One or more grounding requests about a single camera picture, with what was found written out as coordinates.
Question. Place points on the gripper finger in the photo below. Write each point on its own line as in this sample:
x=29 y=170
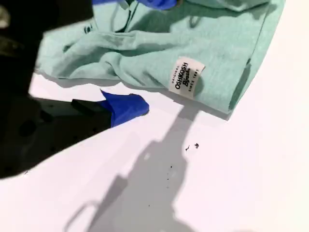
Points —
x=125 y=108
x=159 y=3

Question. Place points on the pale green T-shirt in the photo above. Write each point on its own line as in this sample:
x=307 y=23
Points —
x=144 y=48

